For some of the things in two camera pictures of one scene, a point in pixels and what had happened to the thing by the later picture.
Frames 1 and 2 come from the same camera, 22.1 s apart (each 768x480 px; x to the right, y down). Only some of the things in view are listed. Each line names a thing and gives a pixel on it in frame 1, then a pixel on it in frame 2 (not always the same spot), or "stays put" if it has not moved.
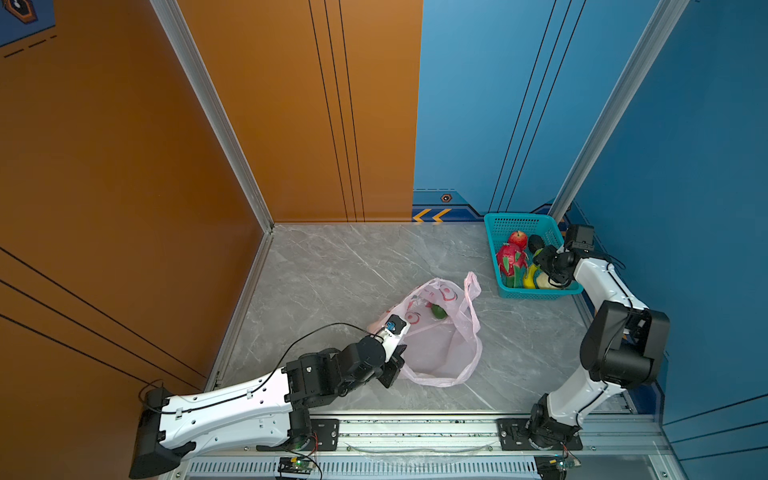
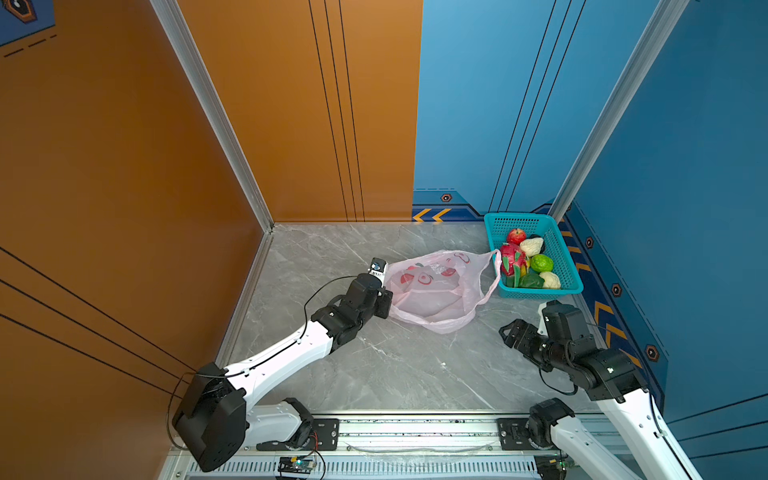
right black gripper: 542,259 to 516,325
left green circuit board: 295,465 stays put
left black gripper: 394,366 to 384,299
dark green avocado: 438,311 to 531,281
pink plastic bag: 443,342 to 440,290
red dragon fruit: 511,262 stays put
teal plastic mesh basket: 499,227 stays put
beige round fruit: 543,281 stays put
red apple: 518,238 stays put
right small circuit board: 553,466 stays put
